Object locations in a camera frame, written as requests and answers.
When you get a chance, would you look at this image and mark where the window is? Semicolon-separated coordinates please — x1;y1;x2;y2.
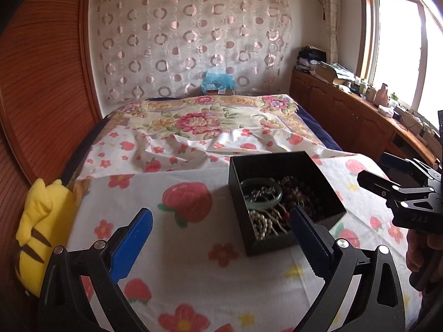
358;0;443;118

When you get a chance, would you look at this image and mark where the pearl necklace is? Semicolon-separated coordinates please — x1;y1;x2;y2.
248;207;295;241

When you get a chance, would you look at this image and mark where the row of small bottles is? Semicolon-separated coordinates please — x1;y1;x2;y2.
349;76;376;99

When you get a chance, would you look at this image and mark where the wooden cabinet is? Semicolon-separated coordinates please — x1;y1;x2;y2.
290;67;440;170

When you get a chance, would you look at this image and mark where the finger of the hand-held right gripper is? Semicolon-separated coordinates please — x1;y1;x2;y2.
381;151;442;181
357;169;437;210

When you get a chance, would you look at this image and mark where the patterned window curtain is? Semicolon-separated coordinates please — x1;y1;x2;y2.
316;0;341;64

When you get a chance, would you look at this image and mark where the blue plastic bag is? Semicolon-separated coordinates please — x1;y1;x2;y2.
200;69;236;94

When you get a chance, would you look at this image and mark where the floral blanket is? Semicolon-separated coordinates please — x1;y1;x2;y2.
104;93;333;153

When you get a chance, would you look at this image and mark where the white power strip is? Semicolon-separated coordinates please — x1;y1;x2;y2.
395;107;438;139

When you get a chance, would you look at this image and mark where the navy blue mattress cover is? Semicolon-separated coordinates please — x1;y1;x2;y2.
294;105;343;153

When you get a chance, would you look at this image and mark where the stack of books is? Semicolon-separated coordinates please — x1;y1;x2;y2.
313;61;357;89

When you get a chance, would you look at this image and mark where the circle pattern wall cloth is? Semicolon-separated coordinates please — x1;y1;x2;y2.
91;0;293;102

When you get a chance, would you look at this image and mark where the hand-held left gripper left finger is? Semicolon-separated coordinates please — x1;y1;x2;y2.
36;207;153;332

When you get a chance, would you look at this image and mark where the strawberry print bed sheet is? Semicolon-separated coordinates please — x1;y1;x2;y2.
64;124;421;332

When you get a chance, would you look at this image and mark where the pink bottle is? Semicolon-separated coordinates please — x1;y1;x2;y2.
375;83;390;106

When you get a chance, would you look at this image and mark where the green jade bangle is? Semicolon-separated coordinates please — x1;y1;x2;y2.
240;178;284;211

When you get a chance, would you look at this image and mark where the dark red bead bracelet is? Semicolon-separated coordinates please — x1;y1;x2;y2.
277;176;324;222

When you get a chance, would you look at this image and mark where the pile of dark clothes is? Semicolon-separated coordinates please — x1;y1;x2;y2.
296;45;328;73

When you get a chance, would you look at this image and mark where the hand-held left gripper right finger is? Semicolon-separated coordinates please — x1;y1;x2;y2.
290;206;405;332

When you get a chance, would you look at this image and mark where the black storage box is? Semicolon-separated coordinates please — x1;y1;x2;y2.
228;151;347;257

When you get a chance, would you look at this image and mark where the person's right hand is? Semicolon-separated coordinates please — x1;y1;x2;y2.
406;229;443;277

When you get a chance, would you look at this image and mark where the yellow plush toy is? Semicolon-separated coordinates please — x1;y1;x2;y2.
14;178;82;298

